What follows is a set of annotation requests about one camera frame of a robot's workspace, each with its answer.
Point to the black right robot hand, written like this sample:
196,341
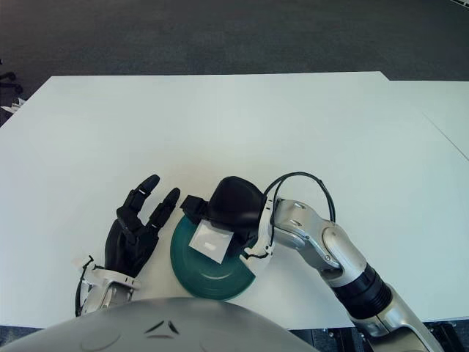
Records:
234,201

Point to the grey robot torso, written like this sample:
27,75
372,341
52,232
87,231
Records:
146,330

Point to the black table leg bracket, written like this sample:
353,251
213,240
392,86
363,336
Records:
441,335
331,337

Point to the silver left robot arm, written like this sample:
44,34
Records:
110,289

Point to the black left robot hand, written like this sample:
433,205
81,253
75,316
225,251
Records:
124,245

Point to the white square charger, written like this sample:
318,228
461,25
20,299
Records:
210,240

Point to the green round plate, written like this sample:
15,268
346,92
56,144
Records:
205,282

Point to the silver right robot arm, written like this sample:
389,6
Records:
329,238

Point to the black office chair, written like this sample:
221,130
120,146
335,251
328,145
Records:
14,87

